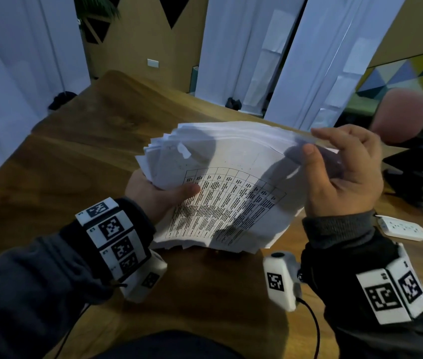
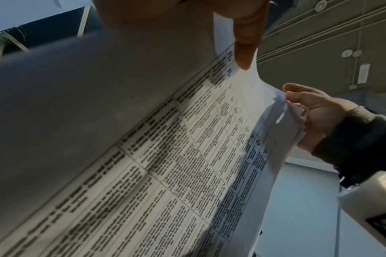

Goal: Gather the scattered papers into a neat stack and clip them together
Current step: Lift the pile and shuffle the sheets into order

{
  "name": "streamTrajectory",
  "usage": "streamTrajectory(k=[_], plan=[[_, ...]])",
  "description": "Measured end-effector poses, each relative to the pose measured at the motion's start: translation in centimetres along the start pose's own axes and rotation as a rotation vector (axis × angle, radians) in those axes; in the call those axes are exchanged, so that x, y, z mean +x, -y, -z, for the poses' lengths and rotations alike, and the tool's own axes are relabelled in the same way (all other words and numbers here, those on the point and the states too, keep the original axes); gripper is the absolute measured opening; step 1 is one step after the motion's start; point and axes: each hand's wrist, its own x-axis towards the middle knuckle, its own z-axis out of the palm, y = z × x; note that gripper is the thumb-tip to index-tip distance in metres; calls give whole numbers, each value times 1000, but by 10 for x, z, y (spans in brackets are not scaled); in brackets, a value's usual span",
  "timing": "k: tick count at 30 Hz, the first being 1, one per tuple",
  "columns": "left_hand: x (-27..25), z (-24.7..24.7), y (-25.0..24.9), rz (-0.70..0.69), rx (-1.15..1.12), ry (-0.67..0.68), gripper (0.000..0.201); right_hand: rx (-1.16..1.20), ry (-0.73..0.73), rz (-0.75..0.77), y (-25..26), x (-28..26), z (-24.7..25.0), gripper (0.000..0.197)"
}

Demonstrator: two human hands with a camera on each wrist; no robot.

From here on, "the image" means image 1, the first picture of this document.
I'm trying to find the pile of printed white papers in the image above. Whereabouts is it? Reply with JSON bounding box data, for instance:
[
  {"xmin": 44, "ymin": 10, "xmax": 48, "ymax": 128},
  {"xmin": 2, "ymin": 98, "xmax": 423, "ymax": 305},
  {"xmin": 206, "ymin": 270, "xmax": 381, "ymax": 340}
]
[{"xmin": 135, "ymin": 121, "xmax": 341, "ymax": 255}]

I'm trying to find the white marker wristband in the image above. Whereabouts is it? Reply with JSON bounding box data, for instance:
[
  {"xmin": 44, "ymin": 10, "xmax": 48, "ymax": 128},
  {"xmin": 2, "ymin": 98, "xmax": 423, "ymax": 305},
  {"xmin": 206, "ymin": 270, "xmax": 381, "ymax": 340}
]
[
  {"xmin": 75, "ymin": 197, "xmax": 152, "ymax": 283},
  {"xmin": 356, "ymin": 242, "xmax": 423, "ymax": 326}
]

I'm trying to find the colourful triangle patterned panel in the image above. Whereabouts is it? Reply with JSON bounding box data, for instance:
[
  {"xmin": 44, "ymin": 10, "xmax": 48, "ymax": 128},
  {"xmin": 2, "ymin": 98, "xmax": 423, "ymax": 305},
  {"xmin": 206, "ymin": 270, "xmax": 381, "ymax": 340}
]
[{"xmin": 355, "ymin": 48, "xmax": 423, "ymax": 120}]

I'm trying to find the person's right hand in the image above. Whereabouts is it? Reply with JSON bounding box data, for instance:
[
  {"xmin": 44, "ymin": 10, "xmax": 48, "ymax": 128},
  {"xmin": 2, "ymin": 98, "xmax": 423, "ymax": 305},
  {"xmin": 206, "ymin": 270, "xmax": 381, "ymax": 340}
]
[{"xmin": 303, "ymin": 124, "xmax": 384, "ymax": 218}]

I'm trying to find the white power strip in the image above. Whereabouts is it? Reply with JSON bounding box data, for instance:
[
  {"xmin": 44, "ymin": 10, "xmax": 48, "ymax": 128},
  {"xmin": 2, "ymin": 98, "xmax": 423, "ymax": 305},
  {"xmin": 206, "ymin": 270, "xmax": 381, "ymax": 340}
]
[{"xmin": 376, "ymin": 215, "xmax": 423, "ymax": 242}]

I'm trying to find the green potted plant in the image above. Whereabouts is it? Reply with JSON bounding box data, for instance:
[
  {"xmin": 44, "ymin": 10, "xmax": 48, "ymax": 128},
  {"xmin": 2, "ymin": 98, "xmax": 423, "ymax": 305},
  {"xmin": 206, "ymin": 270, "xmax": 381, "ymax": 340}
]
[{"xmin": 73, "ymin": 0, "xmax": 119, "ymax": 21}]

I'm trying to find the person's left forearm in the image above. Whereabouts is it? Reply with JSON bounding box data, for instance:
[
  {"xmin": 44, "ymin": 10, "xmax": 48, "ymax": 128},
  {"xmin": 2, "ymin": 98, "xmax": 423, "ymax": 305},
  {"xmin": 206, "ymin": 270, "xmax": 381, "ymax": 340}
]
[{"xmin": 0, "ymin": 197, "xmax": 156, "ymax": 359}]

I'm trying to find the person's right forearm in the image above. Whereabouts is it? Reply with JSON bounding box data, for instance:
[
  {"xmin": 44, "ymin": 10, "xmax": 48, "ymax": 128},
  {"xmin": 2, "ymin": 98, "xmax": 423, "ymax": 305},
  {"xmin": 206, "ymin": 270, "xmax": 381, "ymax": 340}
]
[{"xmin": 301, "ymin": 209, "xmax": 423, "ymax": 359}]

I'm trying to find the person's left hand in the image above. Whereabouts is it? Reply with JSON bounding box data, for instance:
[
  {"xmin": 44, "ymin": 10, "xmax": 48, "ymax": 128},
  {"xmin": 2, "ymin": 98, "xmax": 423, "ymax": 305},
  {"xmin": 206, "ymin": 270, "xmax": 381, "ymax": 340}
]
[{"xmin": 124, "ymin": 169, "xmax": 201, "ymax": 224}]

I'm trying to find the white curtain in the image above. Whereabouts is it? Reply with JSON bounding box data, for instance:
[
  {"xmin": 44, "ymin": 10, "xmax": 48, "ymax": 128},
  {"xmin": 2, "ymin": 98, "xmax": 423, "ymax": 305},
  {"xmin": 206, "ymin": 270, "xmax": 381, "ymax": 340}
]
[
  {"xmin": 195, "ymin": 0, "xmax": 308, "ymax": 116},
  {"xmin": 263, "ymin": 0, "xmax": 408, "ymax": 131},
  {"xmin": 0, "ymin": 0, "xmax": 92, "ymax": 191}
]

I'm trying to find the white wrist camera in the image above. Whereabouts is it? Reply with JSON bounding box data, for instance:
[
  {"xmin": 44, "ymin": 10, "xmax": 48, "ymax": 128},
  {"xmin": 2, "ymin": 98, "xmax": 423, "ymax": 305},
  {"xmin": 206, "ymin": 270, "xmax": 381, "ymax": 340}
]
[
  {"xmin": 120, "ymin": 250, "xmax": 168, "ymax": 304},
  {"xmin": 263, "ymin": 251, "xmax": 303, "ymax": 313}
]

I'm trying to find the person's dark clothed torso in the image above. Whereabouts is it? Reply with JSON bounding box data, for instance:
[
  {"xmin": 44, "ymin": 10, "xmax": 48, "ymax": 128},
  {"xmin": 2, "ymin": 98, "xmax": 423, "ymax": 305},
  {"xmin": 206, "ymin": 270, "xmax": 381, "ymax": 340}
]
[{"xmin": 91, "ymin": 331, "xmax": 246, "ymax": 359}]

